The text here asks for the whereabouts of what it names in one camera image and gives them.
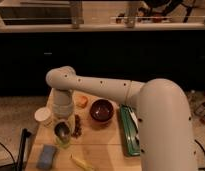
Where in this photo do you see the yellow banana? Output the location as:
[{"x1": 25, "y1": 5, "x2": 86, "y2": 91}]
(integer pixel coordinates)
[{"x1": 71, "y1": 156, "x2": 95, "y2": 171}]

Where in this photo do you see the dark red bowl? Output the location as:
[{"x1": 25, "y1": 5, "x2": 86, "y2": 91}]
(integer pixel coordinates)
[{"x1": 89, "y1": 99, "x2": 114, "y2": 124}]

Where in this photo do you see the light green plastic cup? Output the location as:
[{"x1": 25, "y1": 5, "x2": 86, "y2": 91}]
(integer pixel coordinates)
[{"x1": 56, "y1": 135, "x2": 71, "y2": 148}]

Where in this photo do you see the orange fruit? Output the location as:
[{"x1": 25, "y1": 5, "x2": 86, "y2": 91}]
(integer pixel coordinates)
[{"x1": 76, "y1": 96, "x2": 88, "y2": 108}]

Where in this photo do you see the dark cabinet counter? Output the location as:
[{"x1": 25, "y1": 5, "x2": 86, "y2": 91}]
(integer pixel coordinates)
[{"x1": 0, "y1": 25, "x2": 205, "y2": 96}]

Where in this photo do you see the green plastic tray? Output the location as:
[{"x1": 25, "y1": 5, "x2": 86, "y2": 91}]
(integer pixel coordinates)
[{"x1": 120, "y1": 105, "x2": 140, "y2": 156}]

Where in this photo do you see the blue sponge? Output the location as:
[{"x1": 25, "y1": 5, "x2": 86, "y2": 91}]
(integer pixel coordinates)
[{"x1": 36, "y1": 145, "x2": 57, "y2": 170}]

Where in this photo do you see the black cable stand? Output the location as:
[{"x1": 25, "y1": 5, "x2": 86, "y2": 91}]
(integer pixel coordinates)
[{"x1": 0, "y1": 128, "x2": 33, "y2": 171}]

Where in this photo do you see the white paper cup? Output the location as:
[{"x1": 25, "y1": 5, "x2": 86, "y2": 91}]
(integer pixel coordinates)
[{"x1": 34, "y1": 107, "x2": 52, "y2": 126}]

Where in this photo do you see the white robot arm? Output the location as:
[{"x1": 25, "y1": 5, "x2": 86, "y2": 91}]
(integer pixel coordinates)
[{"x1": 46, "y1": 66, "x2": 198, "y2": 171}]

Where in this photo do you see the white handled brush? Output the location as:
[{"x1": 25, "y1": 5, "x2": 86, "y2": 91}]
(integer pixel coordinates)
[{"x1": 129, "y1": 108, "x2": 139, "y2": 142}]

